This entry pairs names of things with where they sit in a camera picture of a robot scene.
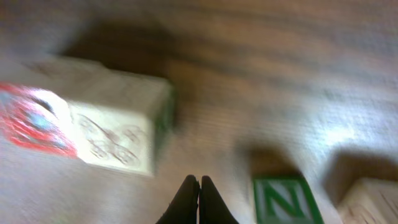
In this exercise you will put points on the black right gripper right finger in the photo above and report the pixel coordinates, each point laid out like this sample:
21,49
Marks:
212,208

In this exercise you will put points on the red I wooden block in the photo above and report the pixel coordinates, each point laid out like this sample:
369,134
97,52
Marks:
370,201

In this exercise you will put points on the red circle wooden block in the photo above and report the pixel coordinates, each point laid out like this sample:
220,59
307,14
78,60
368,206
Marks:
32,115

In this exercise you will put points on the red bordered wooden block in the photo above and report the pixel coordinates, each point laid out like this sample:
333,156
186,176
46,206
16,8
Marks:
284,199

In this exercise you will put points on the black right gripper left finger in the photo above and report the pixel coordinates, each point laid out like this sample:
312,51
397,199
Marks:
183,208

